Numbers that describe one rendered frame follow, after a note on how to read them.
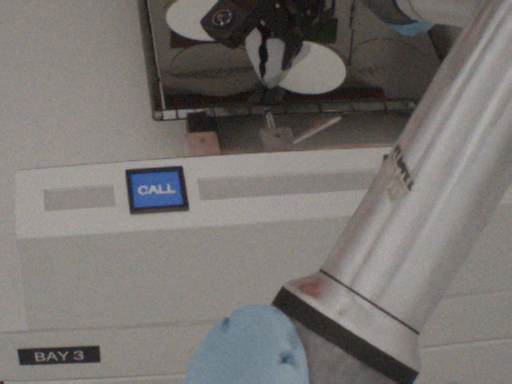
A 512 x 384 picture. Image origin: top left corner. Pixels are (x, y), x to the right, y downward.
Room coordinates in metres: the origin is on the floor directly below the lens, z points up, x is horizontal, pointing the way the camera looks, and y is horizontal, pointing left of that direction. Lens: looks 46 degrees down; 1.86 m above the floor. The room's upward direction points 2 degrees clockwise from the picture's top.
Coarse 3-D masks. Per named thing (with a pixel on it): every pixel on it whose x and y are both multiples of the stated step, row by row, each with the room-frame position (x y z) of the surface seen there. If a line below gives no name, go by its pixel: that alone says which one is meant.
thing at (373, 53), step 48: (336, 0) 1.32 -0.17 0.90; (192, 48) 1.20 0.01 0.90; (240, 48) 1.21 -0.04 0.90; (336, 48) 1.22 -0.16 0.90; (384, 48) 1.23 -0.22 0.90; (432, 48) 1.23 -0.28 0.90; (192, 96) 1.11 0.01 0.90; (240, 96) 1.12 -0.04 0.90; (288, 96) 1.12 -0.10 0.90; (336, 96) 1.13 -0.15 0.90; (384, 96) 1.13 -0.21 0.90
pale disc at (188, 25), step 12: (180, 0) 1.30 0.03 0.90; (192, 0) 1.30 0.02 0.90; (204, 0) 1.30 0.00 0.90; (216, 0) 1.31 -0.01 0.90; (168, 12) 1.28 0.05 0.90; (180, 12) 1.28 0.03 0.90; (192, 12) 1.28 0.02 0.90; (204, 12) 1.28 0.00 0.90; (168, 24) 1.25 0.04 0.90; (180, 24) 1.25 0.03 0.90; (192, 24) 1.25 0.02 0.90; (192, 36) 1.22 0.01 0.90; (204, 36) 1.23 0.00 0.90
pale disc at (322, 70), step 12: (312, 48) 1.21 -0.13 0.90; (324, 48) 1.22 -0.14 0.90; (312, 60) 1.19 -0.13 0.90; (324, 60) 1.19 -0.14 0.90; (336, 60) 1.19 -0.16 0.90; (300, 72) 1.17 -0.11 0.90; (312, 72) 1.17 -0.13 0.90; (324, 72) 1.17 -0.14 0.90; (336, 72) 1.17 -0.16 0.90; (288, 84) 1.14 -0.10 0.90; (300, 84) 1.14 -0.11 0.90; (312, 84) 1.14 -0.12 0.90; (324, 84) 1.15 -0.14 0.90; (336, 84) 1.15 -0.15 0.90
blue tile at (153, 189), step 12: (132, 180) 0.91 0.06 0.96; (144, 180) 0.91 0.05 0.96; (156, 180) 0.91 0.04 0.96; (168, 180) 0.91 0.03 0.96; (132, 192) 0.90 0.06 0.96; (144, 192) 0.90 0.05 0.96; (156, 192) 0.90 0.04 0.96; (168, 192) 0.90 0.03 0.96; (180, 192) 0.90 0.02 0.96; (144, 204) 0.88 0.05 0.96; (156, 204) 0.88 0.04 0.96; (168, 204) 0.88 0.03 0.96; (180, 204) 0.88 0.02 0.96
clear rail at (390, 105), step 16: (160, 112) 1.08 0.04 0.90; (176, 112) 1.08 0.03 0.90; (208, 112) 1.09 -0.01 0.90; (224, 112) 1.09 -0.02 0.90; (240, 112) 1.09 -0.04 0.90; (256, 112) 1.09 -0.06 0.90; (272, 112) 1.09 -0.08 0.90; (288, 112) 1.10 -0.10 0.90; (304, 112) 1.10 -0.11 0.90; (320, 112) 1.10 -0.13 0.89; (336, 112) 1.11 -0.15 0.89; (352, 112) 1.11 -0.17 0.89; (368, 112) 1.11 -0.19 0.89
